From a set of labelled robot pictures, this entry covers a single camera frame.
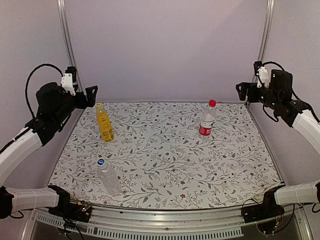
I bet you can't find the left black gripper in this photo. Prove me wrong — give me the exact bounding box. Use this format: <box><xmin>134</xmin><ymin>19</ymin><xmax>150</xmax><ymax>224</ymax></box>
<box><xmin>52</xmin><ymin>84</ymin><xmax>98</xmax><ymax>125</ymax></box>

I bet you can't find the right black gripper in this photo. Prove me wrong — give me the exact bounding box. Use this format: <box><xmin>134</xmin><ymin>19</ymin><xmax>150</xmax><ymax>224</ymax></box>
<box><xmin>237</xmin><ymin>81</ymin><xmax>281</xmax><ymax>110</ymax></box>

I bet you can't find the yellow juice bottle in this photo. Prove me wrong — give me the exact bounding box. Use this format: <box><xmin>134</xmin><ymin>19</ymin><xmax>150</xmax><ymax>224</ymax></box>
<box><xmin>95</xmin><ymin>103</ymin><xmax>115</xmax><ymax>142</ymax></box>

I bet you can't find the clear bottle red label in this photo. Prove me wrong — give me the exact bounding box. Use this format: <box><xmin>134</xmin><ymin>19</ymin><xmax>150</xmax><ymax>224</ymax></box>
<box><xmin>199</xmin><ymin>104</ymin><xmax>216</xmax><ymax>136</ymax></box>

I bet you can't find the red bottle cap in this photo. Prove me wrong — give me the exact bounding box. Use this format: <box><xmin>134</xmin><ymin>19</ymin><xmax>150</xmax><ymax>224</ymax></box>
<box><xmin>208</xmin><ymin>99</ymin><xmax>217</xmax><ymax>108</ymax></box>

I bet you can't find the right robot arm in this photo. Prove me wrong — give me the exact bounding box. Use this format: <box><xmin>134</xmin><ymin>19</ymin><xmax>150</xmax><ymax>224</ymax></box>
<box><xmin>235</xmin><ymin>69</ymin><xmax>320</xmax><ymax>218</ymax></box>

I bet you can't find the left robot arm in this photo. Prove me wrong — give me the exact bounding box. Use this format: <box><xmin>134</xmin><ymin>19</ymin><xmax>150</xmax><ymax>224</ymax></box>
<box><xmin>0</xmin><ymin>82</ymin><xmax>98</xmax><ymax>219</ymax></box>

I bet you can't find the clear bottle blue cap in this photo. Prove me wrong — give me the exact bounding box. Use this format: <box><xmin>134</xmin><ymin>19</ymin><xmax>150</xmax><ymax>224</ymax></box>
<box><xmin>96</xmin><ymin>158</ymin><xmax>122</xmax><ymax>196</ymax></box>

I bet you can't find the floral table mat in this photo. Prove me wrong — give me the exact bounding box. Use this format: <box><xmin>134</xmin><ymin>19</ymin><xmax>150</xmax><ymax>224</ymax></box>
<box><xmin>49</xmin><ymin>102</ymin><xmax>283</xmax><ymax>210</ymax></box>

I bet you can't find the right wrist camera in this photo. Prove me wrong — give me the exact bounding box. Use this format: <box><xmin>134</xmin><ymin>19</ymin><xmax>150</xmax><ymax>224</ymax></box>
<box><xmin>253</xmin><ymin>61</ymin><xmax>270</xmax><ymax>88</ymax></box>

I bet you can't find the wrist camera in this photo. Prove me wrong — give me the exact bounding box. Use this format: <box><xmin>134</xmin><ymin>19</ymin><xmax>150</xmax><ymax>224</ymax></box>
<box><xmin>253</xmin><ymin>61</ymin><xmax>270</xmax><ymax>88</ymax></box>
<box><xmin>61</xmin><ymin>66</ymin><xmax>77</xmax><ymax>96</ymax></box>

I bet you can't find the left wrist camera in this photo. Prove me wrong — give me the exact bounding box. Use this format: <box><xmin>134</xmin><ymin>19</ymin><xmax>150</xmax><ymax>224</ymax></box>
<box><xmin>61</xmin><ymin>66</ymin><xmax>77</xmax><ymax>96</ymax></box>

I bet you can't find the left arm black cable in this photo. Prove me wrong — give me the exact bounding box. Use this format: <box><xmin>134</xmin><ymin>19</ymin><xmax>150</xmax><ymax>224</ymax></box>
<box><xmin>24</xmin><ymin>63</ymin><xmax>64</xmax><ymax>118</ymax></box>

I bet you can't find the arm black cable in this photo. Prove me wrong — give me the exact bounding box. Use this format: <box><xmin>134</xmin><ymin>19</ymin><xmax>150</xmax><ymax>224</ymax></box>
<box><xmin>257</xmin><ymin>60</ymin><xmax>320</xmax><ymax>123</ymax></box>
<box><xmin>24</xmin><ymin>63</ymin><xmax>64</xmax><ymax>118</ymax></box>

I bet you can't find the right aluminium frame post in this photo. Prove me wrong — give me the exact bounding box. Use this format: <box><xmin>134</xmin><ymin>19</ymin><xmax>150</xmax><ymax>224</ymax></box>
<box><xmin>257</xmin><ymin>0</ymin><xmax>275</xmax><ymax>61</ymax></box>

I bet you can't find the aluminium frame post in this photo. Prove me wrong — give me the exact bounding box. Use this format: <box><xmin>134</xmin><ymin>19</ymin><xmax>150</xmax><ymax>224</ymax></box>
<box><xmin>257</xmin><ymin>0</ymin><xmax>275</xmax><ymax>61</ymax></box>
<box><xmin>56</xmin><ymin>0</ymin><xmax>83</xmax><ymax>92</ymax></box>

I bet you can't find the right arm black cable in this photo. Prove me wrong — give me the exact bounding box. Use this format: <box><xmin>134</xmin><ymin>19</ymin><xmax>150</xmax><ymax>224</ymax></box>
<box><xmin>257</xmin><ymin>60</ymin><xmax>320</xmax><ymax>123</ymax></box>

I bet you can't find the left aluminium frame post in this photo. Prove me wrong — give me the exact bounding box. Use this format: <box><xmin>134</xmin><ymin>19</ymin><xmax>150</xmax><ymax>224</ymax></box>
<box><xmin>56</xmin><ymin>0</ymin><xmax>83</xmax><ymax>92</ymax></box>

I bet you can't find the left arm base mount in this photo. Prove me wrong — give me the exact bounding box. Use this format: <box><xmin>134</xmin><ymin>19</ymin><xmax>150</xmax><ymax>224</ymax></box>
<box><xmin>48</xmin><ymin>185</ymin><xmax>92</xmax><ymax>223</ymax></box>

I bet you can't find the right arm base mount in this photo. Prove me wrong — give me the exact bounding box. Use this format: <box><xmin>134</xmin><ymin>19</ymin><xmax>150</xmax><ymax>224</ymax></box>
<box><xmin>241</xmin><ymin>187</ymin><xmax>285</xmax><ymax>223</ymax></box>

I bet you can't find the front aluminium rail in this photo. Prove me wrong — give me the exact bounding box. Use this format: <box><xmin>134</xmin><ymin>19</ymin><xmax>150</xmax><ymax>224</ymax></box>
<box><xmin>21</xmin><ymin>205</ymin><xmax>316</xmax><ymax>240</ymax></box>

